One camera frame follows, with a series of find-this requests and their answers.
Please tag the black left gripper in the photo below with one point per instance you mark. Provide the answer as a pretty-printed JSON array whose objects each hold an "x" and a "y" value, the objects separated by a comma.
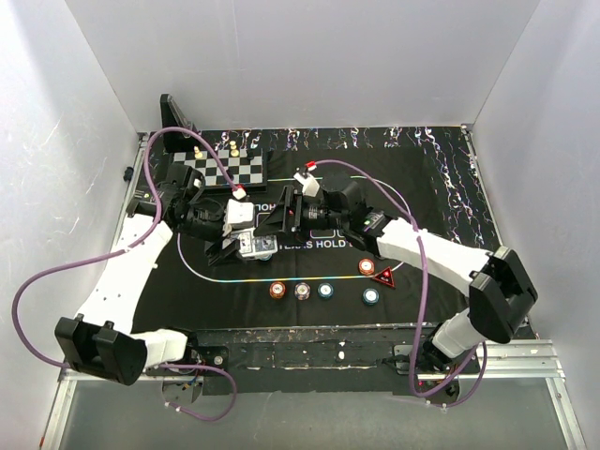
[{"x": 215, "y": 248}]

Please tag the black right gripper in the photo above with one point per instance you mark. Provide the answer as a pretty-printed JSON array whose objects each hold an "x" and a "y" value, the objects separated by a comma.
[{"x": 277, "y": 220}]

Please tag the orange red chip stack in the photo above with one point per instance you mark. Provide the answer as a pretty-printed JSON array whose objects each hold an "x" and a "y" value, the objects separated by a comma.
[{"x": 277, "y": 290}]

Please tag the pink blue chip stack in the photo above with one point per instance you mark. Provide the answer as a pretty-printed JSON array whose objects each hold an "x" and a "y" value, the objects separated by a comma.
[{"x": 302, "y": 291}]

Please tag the green blue chip stack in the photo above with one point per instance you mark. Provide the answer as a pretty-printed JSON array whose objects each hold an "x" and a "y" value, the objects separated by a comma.
[{"x": 325, "y": 290}]

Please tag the orange chips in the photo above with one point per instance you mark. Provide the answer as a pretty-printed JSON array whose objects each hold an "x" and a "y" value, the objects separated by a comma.
[{"x": 366, "y": 267}]

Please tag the red black triangular all-in marker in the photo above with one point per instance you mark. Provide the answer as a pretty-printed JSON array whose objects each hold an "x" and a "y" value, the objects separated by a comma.
[{"x": 385, "y": 277}]

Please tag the blue playing card box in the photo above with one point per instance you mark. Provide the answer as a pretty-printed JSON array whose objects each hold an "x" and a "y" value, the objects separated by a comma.
[{"x": 253, "y": 248}]

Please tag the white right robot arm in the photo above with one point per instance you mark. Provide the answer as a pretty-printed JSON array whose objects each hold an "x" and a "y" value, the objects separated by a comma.
[{"x": 499, "y": 291}]

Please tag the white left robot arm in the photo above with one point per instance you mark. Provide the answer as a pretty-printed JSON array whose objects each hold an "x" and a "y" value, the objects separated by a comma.
[{"x": 99, "y": 340}]

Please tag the black poker table mat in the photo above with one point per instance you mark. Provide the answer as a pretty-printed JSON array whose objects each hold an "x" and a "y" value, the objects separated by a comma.
[{"x": 315, "y": 282}]

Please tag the black white chessboard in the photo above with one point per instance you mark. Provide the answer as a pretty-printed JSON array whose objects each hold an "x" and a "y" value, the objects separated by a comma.
[{"x": 250, "y": 173}]

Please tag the black triangular stand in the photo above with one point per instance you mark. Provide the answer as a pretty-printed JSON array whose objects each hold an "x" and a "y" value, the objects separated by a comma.
[{"x": 172, "y": 116}]

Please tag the black marbled table cover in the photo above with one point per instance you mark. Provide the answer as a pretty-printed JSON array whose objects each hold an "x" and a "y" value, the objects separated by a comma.
[{"x": 459, "y": 191}]

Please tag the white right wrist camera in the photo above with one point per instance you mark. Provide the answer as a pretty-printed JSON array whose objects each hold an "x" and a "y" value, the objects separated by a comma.
[{"x": 310, "y": 186}]

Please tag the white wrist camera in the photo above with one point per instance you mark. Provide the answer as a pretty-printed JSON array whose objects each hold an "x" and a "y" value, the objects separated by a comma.
[
  {"x": 238, "y": 216},
  {"x": 310, "y": 186}
]

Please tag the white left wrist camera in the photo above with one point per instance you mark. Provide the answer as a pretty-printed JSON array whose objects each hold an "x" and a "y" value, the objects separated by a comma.
[{"x": 238, "y": 216}]

